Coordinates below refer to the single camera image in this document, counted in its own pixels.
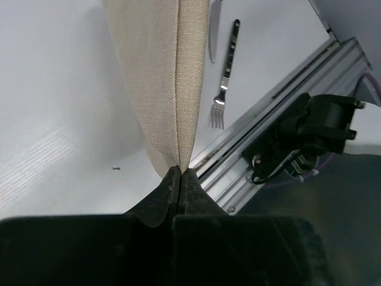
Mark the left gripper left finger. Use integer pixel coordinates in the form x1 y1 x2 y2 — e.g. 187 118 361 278
126 166 182 228

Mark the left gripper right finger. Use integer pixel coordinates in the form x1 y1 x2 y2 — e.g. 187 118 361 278
177 169 227 215

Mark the beige cloth napkin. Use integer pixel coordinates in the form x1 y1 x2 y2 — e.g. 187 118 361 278
102 1 210 176

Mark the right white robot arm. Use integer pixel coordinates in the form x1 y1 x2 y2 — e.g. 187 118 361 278
276 94 365 156

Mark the aluminium front rail frame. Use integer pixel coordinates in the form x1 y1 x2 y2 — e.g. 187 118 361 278
191 38 380 215

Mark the steel fork black handle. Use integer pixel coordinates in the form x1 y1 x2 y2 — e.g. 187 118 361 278
210 19 241 130

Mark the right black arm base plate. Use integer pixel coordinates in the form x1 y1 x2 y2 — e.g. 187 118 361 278
242 128 321 185

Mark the steel knife black handle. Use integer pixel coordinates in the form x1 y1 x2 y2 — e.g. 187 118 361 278
208 0 222 63

